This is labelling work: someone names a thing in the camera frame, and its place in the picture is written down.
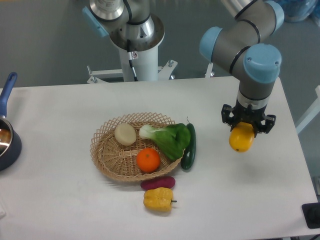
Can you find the white frame leg right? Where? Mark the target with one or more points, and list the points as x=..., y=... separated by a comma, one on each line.
x=309, y=114

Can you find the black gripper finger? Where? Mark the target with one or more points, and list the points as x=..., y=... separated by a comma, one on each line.
x=264, y=124
x=228, y=117

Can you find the blue plastic bag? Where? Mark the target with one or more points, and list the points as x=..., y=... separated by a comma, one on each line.
x=296, y=11

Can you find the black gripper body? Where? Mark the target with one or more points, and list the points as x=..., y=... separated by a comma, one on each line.
x=247, y=114

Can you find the dark blue saucepan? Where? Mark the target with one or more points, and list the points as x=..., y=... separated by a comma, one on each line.
x=10, y=141

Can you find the purple sweet potato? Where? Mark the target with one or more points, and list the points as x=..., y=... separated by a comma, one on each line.
x=158, y=182

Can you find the orange fruit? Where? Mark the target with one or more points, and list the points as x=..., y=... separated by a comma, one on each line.
x=148, y=160

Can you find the green bok choy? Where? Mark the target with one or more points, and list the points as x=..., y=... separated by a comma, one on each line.
x=172, y=140

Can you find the yellow bell pepper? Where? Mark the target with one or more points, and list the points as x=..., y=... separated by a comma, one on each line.
x=159, y=199

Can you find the beige round potato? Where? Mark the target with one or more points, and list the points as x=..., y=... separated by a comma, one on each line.
x=125, y=134

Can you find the woven wicker basket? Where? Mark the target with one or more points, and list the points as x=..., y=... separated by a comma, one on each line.
x=118, y=162

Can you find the dark green cucumber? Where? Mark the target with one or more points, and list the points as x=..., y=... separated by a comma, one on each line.
x=188, y=157

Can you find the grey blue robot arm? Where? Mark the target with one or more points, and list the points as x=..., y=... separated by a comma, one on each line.
x=240, y=50

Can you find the yellow mango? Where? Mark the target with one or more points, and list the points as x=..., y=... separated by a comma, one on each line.
x=242, y=137

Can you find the black device at table edge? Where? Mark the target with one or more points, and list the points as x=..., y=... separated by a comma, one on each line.
x=311, y=212

